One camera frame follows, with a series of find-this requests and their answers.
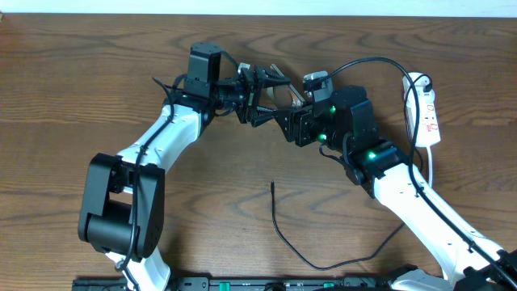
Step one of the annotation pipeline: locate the black charger cable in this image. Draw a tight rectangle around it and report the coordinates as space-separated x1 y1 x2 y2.
270 72 434 272

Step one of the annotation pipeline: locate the white power strip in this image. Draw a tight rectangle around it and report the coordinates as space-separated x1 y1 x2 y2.
402 72 441 148

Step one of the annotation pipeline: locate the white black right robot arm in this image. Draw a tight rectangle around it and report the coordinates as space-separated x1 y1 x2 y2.
270 86 516 290

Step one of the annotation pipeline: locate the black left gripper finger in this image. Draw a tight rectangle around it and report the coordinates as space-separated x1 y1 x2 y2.
250 106 278 128
258 67 291 88

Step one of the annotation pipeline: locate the white charger plug adapter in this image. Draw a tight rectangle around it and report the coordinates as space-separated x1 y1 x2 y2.
415 77 435 103

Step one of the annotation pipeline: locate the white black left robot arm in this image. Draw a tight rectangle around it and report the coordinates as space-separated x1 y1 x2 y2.
78 42 291 290

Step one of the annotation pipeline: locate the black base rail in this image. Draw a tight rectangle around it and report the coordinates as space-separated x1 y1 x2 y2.
72 276 405 291

